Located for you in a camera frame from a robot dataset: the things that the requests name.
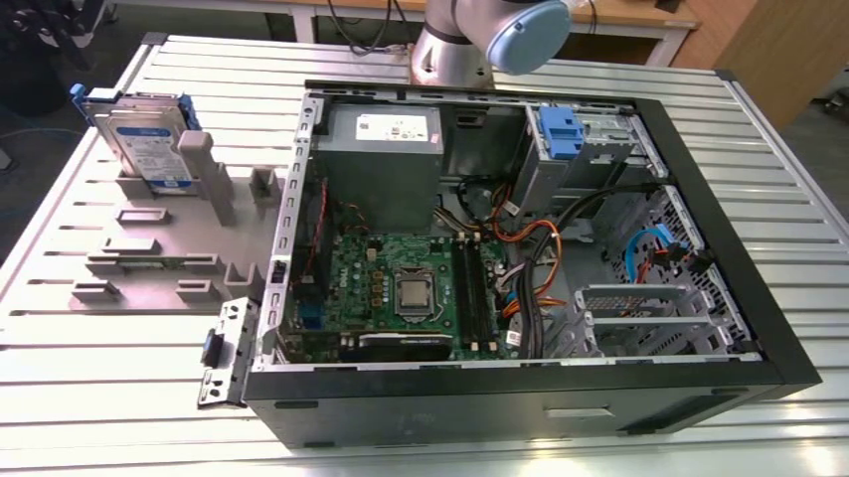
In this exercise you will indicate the hard disk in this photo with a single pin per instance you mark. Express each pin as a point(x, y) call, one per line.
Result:
point(148, 149)

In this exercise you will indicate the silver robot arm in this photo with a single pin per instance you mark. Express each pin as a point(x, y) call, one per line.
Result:
point(451, 54)

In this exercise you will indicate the metal disk bay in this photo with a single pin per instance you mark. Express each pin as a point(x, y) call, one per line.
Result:
point(664, 323)

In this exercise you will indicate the grey parts rack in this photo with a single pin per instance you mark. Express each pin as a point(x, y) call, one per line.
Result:
point(179, 238)

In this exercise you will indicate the green RAM stick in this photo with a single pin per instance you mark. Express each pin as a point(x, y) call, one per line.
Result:
point(148, 262)

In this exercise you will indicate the grey power supply unit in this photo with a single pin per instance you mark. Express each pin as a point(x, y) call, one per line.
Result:
point(378, 184)

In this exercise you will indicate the blue video port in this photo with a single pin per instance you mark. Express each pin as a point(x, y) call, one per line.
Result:
point(212, 348)

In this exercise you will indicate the green motherboard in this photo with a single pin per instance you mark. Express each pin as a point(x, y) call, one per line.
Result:
point(425, 248)

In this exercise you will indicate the CPU socket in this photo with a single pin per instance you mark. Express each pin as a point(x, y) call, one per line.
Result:
point(413, 271)

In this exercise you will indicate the silver CPU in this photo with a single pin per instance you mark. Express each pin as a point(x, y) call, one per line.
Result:
point(414, 293)

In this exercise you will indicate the blue plastic drive latch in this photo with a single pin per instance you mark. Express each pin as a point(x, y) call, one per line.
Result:
point(561, 131)

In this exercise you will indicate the metal optical drive cage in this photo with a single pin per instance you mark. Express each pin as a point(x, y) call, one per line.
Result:
point(550, 184)

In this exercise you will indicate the black RAM slot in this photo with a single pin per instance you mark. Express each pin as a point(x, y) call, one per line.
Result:
point(466, 293)
point(482, 293)

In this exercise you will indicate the black graphics card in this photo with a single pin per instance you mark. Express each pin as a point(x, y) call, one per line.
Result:
point(398, 348)

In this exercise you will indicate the black PC case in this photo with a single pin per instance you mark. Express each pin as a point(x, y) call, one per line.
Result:
point(465, 412)

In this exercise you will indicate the wooden cabinet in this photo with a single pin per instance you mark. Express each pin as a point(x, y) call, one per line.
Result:
point(762, 49)

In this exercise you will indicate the metal card latch bracket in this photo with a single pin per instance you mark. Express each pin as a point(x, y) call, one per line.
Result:
point(242, 323)

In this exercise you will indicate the wooden desk white frame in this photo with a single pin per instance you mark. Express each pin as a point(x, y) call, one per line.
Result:
point(650, 22)

